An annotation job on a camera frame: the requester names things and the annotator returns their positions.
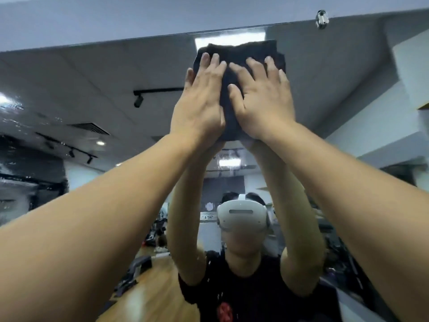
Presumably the black t-shirt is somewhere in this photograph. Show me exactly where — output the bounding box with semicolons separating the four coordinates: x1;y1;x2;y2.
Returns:
178;250;343;322

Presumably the large wall mirror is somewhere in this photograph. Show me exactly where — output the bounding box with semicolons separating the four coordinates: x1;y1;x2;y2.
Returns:
0;8;429;322

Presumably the ceiling air vent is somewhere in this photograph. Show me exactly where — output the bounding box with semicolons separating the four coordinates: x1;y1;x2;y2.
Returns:
68;123;111;136

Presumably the dark grey cleaning cloth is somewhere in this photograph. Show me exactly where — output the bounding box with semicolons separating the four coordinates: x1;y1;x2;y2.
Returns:
193;40;286;142

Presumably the person's left forearm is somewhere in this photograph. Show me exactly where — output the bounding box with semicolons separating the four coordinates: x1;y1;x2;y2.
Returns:
0;132;224;322

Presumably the person's right forearm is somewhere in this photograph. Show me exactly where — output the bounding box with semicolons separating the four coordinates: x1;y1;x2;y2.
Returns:
258;121;429;322

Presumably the person's right hand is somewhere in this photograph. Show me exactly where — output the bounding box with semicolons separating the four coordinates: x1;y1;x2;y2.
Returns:
227;56;297;141

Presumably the white headset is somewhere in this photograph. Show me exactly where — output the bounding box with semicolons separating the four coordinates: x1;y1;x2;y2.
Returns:
216;194;271;234

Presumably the black ceiling track light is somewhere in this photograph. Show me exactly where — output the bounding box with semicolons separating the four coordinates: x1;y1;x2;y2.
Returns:
133;87;184;108

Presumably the bright ceiling light panel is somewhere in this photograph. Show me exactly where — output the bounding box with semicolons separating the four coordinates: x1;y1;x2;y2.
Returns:
194;28;267;49

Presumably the chrome mirror clip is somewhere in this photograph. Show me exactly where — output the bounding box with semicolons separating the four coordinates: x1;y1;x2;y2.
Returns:
315;10;330;29

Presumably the long black track light rail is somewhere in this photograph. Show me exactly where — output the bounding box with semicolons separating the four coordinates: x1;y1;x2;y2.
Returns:
35;132;99;165

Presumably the person's left hand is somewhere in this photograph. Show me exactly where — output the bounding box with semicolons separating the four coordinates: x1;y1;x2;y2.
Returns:
170;52;229;142

